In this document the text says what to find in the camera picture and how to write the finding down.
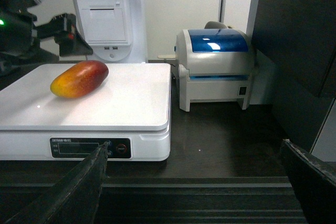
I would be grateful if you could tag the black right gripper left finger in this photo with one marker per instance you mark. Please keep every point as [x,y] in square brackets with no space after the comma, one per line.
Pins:
[74,198]

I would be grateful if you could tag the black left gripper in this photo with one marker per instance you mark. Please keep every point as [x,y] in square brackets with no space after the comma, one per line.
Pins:
[21,37]

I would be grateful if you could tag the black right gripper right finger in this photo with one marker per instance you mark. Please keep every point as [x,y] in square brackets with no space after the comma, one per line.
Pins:
[312,180]

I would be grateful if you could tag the dark red yellow mango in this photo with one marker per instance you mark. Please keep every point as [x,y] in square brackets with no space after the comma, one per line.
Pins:
[80,79]

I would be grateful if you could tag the white checkout scale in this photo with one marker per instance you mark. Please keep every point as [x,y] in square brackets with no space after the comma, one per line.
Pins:
[130,112]

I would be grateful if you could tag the white POS terminal stand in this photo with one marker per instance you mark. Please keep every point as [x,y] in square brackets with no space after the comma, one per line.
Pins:
[114,29]

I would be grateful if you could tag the white blue label printer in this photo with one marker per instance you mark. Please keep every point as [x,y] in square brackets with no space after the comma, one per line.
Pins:
[214,65]

